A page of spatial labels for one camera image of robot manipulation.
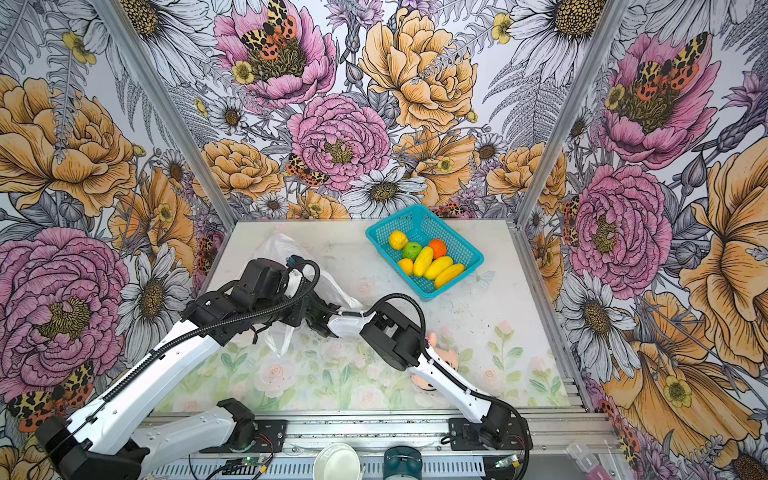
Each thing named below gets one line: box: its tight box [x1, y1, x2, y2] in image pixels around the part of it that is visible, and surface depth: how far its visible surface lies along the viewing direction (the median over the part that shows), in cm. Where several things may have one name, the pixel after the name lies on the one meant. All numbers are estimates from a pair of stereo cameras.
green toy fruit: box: [402, 242, 422, 261], surface depth 107 cm
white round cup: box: [313, 443, 362, 480], surface depth 71 cm
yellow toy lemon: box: [388, 230, 409, 251], surface depth 112 cm
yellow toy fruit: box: [398, 258, 414, 276], surface depth 104 cm
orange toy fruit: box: [428, 238, 448, 259], surface depth 109 cm
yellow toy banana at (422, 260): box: [413, 246, 434, 277], surface depth 103 cm
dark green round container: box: [383, 446, 423, 480], surface depth 66 cm
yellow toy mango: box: [424, 256, 453, 280], surface depth 105 cm
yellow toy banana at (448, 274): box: [434, 263, 466, 290], surface depth 104 cm
